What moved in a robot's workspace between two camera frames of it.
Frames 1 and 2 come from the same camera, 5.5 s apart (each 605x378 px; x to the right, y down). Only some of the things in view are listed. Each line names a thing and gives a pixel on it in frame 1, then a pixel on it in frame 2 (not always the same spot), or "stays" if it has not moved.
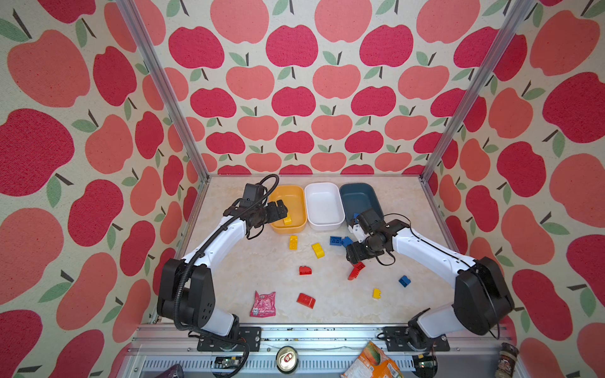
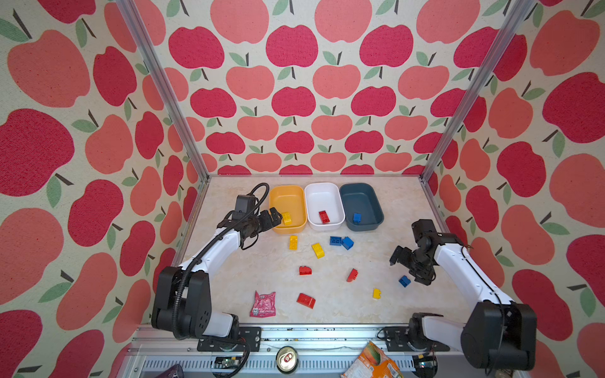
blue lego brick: x=404 y=280 stays
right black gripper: x=352 y=253 -> x=402 y=255
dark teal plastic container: x=358 y=198 stays
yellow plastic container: x=295 y=199 stays
